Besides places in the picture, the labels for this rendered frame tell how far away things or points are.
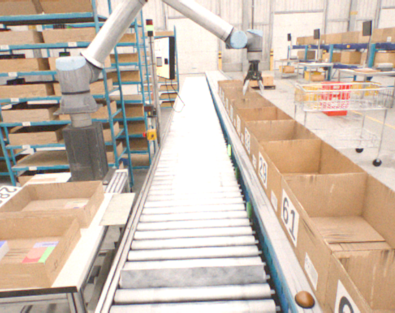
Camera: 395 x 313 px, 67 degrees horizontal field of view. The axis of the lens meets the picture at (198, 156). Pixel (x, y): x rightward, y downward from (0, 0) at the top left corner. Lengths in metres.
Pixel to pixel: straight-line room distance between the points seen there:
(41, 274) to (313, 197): 0.93
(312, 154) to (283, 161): 0.13
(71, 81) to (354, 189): 1.40
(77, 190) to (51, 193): 0.14
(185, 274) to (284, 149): 0.73
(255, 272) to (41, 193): 1.16
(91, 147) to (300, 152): 1.10
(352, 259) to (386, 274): 0.09
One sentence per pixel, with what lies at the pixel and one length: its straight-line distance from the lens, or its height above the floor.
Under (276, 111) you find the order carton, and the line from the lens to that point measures 2.19.
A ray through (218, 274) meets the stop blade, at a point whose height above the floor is 0.78.
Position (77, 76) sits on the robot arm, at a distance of 1.73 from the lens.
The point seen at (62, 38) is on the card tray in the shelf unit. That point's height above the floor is 1.57.
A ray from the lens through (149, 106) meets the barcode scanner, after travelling 2.19.
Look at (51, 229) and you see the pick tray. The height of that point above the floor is 0.79.
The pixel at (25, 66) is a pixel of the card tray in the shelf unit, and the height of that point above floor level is 1.38.
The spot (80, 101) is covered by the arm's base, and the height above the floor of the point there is 1.22.
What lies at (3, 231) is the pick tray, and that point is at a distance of 1.49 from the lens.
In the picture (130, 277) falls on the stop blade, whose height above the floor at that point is 0.78.
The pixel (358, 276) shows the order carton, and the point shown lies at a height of 0.98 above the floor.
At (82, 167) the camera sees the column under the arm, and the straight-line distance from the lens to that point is 1.82.
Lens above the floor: 1.46
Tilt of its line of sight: 20 degrees down
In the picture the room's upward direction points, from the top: 3 degrees counter-clockwise
